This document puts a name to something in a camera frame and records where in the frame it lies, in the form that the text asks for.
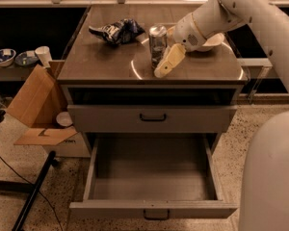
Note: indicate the open lower drawer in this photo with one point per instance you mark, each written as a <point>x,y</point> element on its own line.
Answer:
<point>155,177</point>

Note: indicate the closed upper drawer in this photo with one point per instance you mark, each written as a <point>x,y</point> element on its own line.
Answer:
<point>151,119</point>

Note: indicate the small white bowl in box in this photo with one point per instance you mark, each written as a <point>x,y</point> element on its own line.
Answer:
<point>64,119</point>

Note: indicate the black pole stand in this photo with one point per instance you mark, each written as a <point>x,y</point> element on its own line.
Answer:
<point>32,189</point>

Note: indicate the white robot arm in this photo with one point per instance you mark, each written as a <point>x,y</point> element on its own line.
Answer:
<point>264,202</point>

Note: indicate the white paper bowl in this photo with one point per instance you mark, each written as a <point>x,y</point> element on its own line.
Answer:
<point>207,46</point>

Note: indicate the grey drawer cabinet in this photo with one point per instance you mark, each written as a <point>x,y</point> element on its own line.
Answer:
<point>96,73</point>

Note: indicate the open cardboard box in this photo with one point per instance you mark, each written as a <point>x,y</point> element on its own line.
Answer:
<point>37,105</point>

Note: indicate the silver redbull can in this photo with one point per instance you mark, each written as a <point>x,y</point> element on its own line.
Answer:
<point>157,43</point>

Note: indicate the blue crumpled chip bag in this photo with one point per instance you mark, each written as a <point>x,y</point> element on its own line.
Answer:
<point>120,32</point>

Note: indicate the white paper cup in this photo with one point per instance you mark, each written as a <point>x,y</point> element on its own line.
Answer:
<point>43,53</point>

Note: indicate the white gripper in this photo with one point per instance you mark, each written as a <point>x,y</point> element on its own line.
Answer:
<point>187,32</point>

